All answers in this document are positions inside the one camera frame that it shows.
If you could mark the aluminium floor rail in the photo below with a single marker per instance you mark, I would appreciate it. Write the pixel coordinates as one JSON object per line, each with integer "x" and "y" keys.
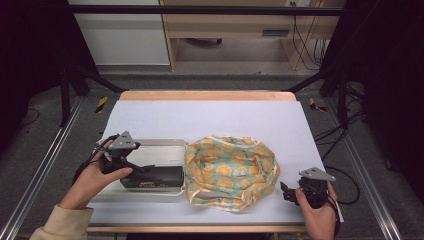
{"x": 366, "y": 173}
{"x": 43, "y": 163}

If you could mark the person's left hand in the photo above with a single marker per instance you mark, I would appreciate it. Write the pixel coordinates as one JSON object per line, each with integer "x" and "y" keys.
{"x": 90, "y": 185}

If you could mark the black metal stand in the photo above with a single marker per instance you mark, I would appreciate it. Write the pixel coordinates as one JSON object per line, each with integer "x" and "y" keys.
{"x": 65, "y": 100}
{"x": 342, "y": 100}

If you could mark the dark curtain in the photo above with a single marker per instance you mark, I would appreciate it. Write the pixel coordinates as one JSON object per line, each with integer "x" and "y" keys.
{"x": 30, "y": 50}
{"x": 390, "y": 66}

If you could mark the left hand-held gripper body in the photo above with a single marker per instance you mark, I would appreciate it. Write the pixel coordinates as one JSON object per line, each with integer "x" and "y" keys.
{"x": 115, "y": 160}

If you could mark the orange print cloth bag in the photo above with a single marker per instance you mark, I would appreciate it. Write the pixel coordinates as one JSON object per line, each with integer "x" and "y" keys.
{"x": 230, "y": 173}

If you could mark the white table cover sheet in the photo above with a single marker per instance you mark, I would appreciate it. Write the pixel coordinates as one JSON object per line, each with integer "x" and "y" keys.
{"x": 206, "y": 116}

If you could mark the white cabinet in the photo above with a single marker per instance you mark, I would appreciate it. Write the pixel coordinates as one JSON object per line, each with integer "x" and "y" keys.
{"x": 123, "y": 40}

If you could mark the wooden table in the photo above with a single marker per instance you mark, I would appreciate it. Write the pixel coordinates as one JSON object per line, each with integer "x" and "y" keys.
{"x": 206, "y": 95}

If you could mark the person's right hand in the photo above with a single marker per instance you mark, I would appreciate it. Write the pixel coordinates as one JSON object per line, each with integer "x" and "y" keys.
{"x": 320, "y": 221}

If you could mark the black rectangular box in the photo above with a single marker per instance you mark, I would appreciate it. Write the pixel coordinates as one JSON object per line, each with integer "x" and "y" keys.
{"x": 160, "y": 178}

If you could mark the light wooden desk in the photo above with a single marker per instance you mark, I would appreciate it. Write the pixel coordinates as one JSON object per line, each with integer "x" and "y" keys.
{"x": 230, "y": 23}

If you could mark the black horizontal frame bar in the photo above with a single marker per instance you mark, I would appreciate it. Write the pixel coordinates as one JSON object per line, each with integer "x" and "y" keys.
{"x": 200, "y": 10}

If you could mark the grey desk label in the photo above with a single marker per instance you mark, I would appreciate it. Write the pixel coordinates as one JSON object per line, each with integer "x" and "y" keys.
{"x": 275, "y": 32}

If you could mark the white plastic tray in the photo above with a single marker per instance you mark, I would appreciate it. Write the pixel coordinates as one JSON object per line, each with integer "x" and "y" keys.
{"x": 160, "y": 155}

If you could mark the yellow black tape piece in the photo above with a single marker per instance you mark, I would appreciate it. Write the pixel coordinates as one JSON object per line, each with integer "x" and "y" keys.
{"x": 315, "y": 105}
{"x": 101, "y": 104}

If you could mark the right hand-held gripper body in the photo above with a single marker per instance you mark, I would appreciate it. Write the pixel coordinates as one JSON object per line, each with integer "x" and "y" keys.
{"x": 315, "y": 195}

